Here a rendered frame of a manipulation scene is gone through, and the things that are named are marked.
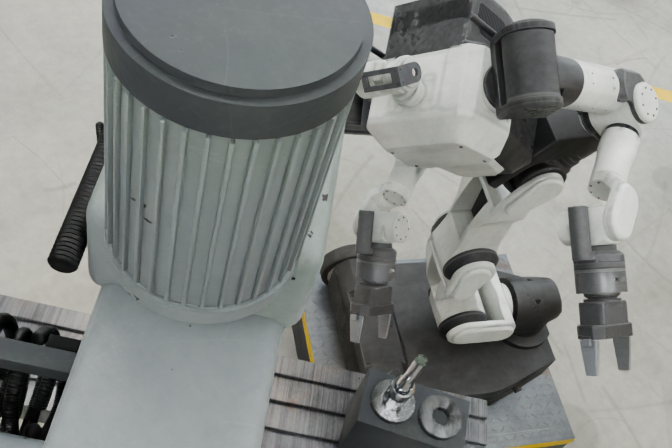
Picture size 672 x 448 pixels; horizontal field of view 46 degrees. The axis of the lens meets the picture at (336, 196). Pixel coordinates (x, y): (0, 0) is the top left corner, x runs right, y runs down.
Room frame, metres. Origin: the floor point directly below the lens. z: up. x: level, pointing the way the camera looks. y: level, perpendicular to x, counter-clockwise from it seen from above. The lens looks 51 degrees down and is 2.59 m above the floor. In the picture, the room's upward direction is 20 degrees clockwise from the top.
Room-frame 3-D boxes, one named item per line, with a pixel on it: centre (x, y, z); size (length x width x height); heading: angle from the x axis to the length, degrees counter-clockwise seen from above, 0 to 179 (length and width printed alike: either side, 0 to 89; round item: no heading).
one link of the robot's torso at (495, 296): (1.35, -0.49, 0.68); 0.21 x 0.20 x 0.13; 118
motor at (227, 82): (0.45, 0.11, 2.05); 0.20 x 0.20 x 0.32
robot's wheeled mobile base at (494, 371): (1.34, -0.46, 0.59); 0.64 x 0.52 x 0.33; 118
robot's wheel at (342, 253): (1.46, -0.12, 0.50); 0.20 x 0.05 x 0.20; 118
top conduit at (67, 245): (0.64, 0.29, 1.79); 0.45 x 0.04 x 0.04; 9
